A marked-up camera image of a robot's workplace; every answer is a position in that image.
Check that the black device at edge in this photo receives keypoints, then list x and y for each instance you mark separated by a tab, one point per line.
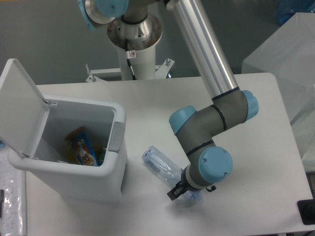
307	211

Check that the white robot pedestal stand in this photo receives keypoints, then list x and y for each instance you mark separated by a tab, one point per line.
133	65

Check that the translucent plastic storage box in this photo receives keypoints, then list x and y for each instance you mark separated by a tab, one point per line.
289	54

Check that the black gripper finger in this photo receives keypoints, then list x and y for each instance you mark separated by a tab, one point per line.
176	191

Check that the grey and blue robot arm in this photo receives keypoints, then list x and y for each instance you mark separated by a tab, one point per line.
134	31

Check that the white plastic trash can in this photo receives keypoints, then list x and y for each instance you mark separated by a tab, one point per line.
34	127

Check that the green wrapper in bin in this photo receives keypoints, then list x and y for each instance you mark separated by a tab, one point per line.
101	155

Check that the orange blue snack wrapper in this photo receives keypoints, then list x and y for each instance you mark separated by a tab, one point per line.
81	147

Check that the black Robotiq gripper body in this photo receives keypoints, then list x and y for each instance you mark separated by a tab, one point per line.
188	187

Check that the clear plastic water bottle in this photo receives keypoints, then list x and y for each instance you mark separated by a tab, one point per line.
162	166

